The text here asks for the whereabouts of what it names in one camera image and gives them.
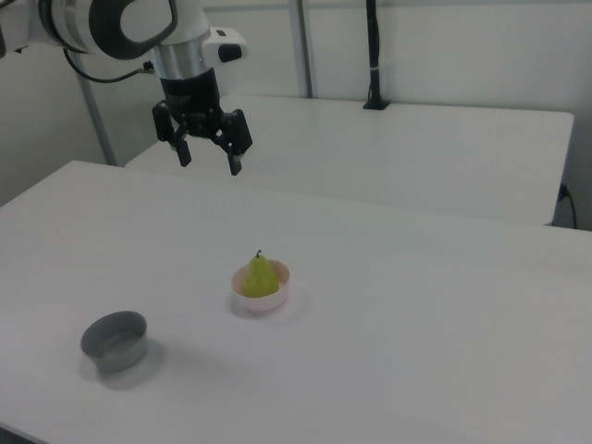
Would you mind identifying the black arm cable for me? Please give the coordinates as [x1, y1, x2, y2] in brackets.
[62, 46, 156, 85]

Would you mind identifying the black camera stand pole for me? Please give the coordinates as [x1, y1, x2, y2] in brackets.
[362, 0, 392, 111]

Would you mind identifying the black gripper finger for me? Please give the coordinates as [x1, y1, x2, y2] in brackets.
[152, 99, 193, 168]
[211, 108, 254, 177]

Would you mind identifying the black power cable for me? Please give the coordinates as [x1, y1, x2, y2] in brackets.
[558, 182, 578, 229]

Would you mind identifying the green pear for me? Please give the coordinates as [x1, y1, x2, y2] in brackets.
[242, 249, 280, 299]

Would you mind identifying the pink bowl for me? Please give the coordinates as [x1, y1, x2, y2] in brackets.
[230, 259, 293, 314]

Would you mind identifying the grey bowl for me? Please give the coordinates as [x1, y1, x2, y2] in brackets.
[80, 310, 149, 375]

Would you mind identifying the grey partition post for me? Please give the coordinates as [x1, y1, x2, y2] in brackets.
[285, 0, 321, 99]
[76, 73, 117, 167]

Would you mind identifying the white side table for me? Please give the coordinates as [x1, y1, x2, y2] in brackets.
[124, 93, 575, 227]

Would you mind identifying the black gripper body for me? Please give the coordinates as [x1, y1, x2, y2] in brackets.
[159, 67, 224, 141]

